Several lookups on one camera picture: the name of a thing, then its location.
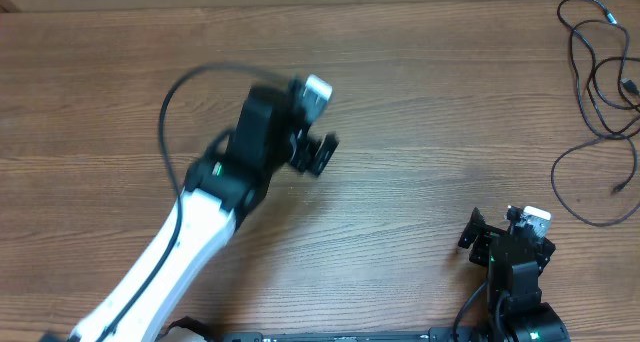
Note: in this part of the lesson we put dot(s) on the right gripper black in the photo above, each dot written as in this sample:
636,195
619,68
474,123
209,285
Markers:
476,234

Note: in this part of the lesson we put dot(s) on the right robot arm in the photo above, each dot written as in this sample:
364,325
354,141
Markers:
516,311

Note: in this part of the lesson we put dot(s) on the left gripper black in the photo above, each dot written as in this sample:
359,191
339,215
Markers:
324,153

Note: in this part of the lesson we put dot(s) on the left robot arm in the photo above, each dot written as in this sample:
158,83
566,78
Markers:
220,189

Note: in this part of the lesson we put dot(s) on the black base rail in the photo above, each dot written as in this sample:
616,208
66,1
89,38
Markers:
350,337

